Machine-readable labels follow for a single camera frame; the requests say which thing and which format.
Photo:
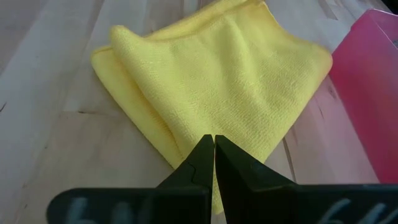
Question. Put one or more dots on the yellow microfiber towel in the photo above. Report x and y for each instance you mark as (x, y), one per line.
(217, 77)

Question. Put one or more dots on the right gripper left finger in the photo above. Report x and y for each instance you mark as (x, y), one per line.
(186, 199)

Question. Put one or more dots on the pink translucent plastic bin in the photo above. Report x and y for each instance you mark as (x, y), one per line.
(367, 93)

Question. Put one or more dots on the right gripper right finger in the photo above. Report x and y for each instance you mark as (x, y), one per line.
(248, 193)

